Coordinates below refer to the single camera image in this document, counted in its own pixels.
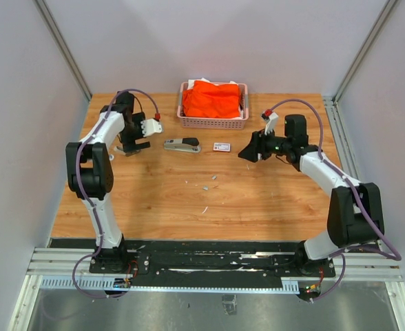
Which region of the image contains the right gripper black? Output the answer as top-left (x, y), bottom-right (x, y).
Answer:
top-left (238, 126), bottom-right (291, 163)

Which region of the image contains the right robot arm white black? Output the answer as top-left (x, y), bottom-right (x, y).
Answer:
top-left (238, 110), bottom-right (384, 276)

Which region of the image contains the grey slotted cable duct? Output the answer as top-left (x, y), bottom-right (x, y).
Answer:
top-left (41, 274), bottom-right (300, 294)

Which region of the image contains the black silver stapler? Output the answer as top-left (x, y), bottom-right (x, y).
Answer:
top-left (163, 137), bottom-right (201, 153)

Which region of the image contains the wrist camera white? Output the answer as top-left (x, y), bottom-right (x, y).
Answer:
top-left (262, 112), bottom-right (279, 136)
top-left (141, 119), bottom-right (163, 138)

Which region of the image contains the orange cloth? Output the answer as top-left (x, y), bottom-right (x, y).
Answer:
top-left (183, 81), bottom-right (240, 119)

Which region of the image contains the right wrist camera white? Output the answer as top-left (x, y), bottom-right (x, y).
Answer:
top-left (262, 112), bottom-right (279, 136)

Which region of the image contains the white paper in basket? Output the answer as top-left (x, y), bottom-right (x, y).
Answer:
top-left (187, 78), bottom-right (238, 90)

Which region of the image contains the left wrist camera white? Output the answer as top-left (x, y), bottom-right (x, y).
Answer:
top-left (141, 119), bottom-right (163, 138)

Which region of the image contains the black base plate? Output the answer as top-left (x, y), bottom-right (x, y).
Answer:
top-left (106, 240), bottom-right (335, 282)

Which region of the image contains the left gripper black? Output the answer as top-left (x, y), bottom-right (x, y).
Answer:
top-left (121, 112), bottom-right (151, 152)

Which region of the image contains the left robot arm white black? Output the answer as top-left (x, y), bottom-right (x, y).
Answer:
top-left (65, 89), bottom-right (150, 273)

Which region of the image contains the pink plastic basket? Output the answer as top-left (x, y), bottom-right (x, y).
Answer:
top-left (176, 81), bottom-right (249, 130)

